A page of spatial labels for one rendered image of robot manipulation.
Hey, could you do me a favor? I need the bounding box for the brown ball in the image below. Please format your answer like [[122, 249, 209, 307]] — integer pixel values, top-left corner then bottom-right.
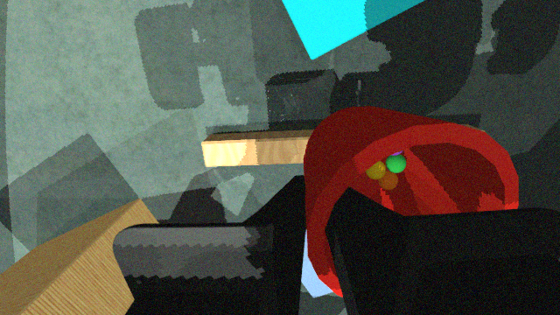
[[378, 171, 399, 190]]

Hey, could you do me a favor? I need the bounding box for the yellow ball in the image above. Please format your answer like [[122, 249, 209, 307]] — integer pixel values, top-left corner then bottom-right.
[[366, 161, 386, 179]]

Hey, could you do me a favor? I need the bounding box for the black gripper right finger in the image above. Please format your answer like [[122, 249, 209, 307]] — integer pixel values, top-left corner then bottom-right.
[[325, 187, 560, 315]]

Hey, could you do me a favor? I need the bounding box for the green marble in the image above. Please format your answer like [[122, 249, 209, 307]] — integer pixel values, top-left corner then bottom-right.
[[386, 154, 406, 173]]

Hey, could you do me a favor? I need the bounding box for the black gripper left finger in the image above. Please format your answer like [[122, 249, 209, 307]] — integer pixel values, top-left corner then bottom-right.
[[113, 175, 306, 315]]

